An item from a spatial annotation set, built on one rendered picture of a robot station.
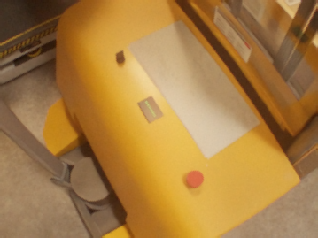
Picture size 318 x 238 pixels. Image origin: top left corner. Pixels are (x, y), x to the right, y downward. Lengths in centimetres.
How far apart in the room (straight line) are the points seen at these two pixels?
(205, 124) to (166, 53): 22
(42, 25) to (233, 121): 122
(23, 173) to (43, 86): 52
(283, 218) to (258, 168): 97
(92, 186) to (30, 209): 62
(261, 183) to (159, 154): 26
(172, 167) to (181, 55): 30
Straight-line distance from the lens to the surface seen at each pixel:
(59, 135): 148
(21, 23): 188
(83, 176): 131
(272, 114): 97
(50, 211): 179
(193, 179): 78
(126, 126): 87
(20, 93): 206
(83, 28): 103
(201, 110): 87
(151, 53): 94
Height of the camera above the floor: 168
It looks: 68 degrees down
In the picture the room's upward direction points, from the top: 2 degrees counter-clockwise
